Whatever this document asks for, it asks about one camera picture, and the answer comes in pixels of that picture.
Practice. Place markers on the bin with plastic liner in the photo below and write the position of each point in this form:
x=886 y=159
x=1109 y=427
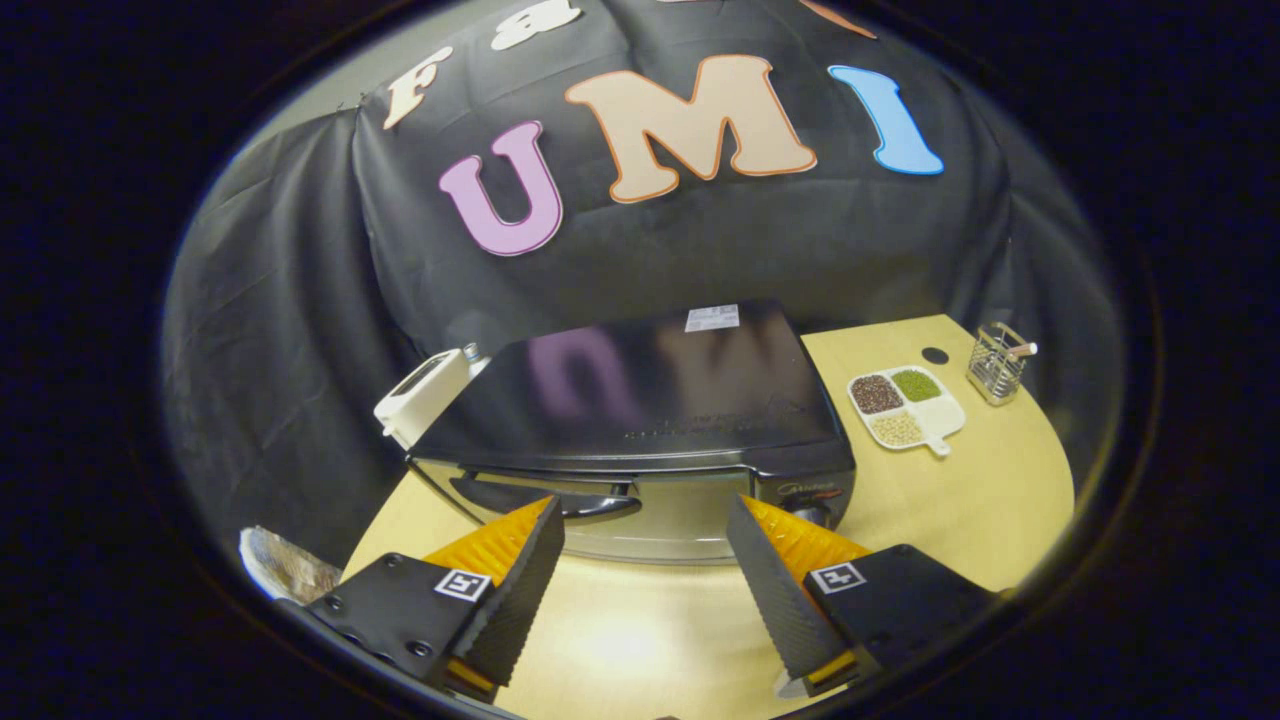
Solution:
x=290 y=570

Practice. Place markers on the black toaster oven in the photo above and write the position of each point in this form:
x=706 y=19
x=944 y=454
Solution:
x=650 y=400

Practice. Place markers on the black round table grommet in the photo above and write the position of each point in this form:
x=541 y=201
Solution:
x=935 y=355

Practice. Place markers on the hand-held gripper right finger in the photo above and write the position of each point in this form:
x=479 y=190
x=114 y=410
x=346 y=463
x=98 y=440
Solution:
x=775 y=600

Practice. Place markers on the white pop-up toaster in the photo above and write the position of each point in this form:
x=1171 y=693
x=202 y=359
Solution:
x=425 y=400

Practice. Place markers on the black backdrop cloth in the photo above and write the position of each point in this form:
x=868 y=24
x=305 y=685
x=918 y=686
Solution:
x=700 y=240

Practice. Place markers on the white divided grain dish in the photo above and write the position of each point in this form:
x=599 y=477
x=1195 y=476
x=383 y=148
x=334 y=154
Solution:
x=940 y=412

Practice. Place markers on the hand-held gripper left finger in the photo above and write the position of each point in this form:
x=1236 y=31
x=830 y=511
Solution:
x=520 y=600

